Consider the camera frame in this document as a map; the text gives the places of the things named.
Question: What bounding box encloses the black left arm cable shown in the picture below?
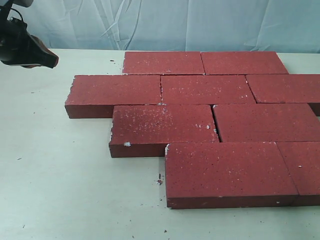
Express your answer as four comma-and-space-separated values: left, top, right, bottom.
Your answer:
0, 7, 26, 23

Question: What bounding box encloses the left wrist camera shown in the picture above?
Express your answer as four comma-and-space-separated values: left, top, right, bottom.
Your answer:
13, 0, 34, 8

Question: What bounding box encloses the red brick third row right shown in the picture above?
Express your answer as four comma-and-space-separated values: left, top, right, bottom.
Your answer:
213, 103, 320, 143

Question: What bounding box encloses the red brick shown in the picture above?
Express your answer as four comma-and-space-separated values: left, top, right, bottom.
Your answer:
108, 104, 219, 158
161, 75, 256, 105
277, 141, 320, 207
64, 75, 161, 119
165, 142, 299, 209
122, 51, 205, 75
201, 51, 289, 75

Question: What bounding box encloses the red brick second row right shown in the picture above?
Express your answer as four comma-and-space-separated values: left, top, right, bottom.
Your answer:
245, 74, 320, 117

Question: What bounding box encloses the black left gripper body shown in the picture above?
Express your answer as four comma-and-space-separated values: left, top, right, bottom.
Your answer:
0, 17, 59, 69

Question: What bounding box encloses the white backdrop cloth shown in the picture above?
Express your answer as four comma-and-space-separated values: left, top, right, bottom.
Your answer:
16, 0, 320, 53

